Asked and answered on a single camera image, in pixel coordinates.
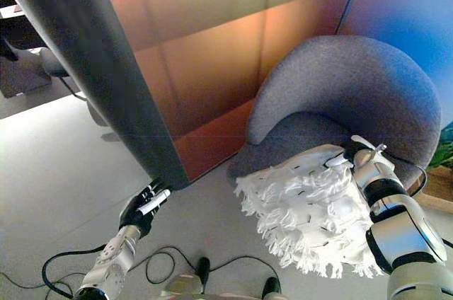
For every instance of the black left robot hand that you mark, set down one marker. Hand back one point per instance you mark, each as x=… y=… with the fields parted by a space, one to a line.
x=136 y=209

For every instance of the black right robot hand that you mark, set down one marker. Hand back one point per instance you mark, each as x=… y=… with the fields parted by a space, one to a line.
x=349 y=153

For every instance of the white fringed pillow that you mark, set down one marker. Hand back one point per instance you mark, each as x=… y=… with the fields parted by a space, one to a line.
x=311 y=215

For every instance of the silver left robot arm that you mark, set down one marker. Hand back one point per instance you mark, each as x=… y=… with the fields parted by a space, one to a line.
x=113 y=261

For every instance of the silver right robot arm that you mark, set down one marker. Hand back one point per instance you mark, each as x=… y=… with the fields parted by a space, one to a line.
x=400 y=222

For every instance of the grey fabric armchair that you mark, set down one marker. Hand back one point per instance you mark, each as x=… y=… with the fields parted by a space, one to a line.
x=354 y=84

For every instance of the black left robot foot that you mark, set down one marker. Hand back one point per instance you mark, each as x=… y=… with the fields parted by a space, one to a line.
x=203 y=270

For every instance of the black robot foot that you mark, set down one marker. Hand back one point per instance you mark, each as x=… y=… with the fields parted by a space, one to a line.
x=203 y=270
x=272 y=286

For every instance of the green leafy plant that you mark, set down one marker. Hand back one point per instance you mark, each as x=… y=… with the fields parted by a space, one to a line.
x=444 y=155

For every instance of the light wooden planter tray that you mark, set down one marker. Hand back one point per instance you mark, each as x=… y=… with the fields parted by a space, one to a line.
x=440 y=190

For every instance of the dark grey partition panel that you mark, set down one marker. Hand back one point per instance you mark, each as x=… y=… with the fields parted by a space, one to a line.
x=99 y=66

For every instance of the black right robot foot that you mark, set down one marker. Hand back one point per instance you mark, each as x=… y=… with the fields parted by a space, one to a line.
x=272 y=286

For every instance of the grey chair with black legs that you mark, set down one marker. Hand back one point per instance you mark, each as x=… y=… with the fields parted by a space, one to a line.
x=53 y=63

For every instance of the dark wooden desk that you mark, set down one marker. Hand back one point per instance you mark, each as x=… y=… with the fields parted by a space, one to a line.
x=17 y=20

